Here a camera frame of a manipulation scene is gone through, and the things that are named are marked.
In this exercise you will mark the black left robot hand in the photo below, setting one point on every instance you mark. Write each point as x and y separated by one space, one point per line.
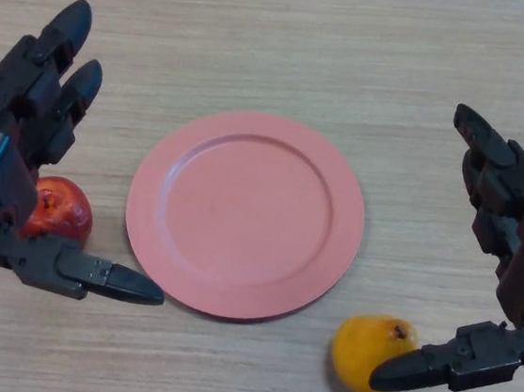
17 97

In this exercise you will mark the yellow pear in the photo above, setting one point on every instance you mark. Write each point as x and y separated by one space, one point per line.
358 349

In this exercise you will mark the pink round plate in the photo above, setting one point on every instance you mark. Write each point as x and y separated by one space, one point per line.
245 218

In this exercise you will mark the red apple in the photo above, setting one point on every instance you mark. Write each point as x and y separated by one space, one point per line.
64 209

